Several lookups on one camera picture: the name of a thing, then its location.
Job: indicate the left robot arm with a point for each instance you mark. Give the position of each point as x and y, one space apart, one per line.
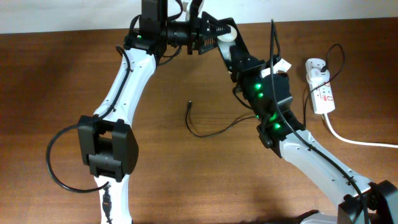
107 143

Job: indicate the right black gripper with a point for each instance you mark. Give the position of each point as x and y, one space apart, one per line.
249 63

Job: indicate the white USB charger plug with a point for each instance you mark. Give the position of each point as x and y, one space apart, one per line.
315 75

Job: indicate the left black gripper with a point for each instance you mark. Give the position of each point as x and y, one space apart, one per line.
198 33

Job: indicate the black smartphone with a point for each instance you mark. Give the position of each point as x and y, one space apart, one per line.
228 46

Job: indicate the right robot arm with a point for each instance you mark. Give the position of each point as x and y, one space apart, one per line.
357 198

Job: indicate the white power strip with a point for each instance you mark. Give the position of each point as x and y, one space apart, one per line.
322 97

